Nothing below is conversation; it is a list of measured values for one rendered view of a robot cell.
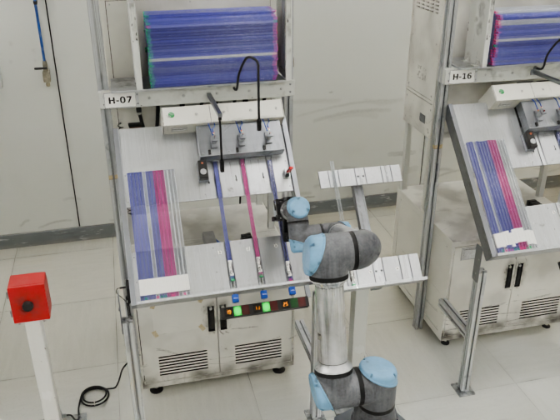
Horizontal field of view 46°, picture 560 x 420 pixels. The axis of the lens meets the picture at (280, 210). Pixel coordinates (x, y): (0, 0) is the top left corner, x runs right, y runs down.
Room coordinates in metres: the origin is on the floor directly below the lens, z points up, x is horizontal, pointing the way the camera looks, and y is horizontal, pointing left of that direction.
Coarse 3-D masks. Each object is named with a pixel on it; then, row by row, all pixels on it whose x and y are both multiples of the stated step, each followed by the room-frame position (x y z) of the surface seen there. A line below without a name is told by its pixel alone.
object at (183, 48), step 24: (144, 24) 2.55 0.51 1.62; (168, 24) 2.50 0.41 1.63; (192, 24) 2.53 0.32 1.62; (216, 24) 2.55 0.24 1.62; (240, 24) 2.57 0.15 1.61; (264, 24) 2.59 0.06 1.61; (168, 48) 2.50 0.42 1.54; (192, 48) 2.52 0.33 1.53; (216, 48) 2.54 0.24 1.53; (240, 48) 2.57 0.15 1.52; (264, 48) 2.59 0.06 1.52; (168, 72) 2.50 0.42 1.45; (192, 72) 2.52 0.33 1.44; (216, 72) 2.55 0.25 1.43; (264, 72) 2.59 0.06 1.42
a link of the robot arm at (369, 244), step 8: (320, 224) 2.05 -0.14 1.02; (328, 224) 2.05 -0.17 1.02; (336, 224) 2.02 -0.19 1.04; (344, 224) 2.06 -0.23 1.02; (328, 232) 2.01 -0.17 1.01; (360, 232) 1.70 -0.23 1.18; (368, 232) 1.71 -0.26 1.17; (360, 240) 1.66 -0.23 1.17; (368, 240) 1.67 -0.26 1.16; (376, 240) 1.70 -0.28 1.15; (360, 248) 1.65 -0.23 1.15; (368, 248) 1.65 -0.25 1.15; (376, 248) 1.67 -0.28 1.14; (360, 256) 1.64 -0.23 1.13; (368, 256) 1.65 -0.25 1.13; (376, 256) 1.67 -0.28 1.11; (360, 264) 1.64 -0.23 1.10; (368, 264) 1.66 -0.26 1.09
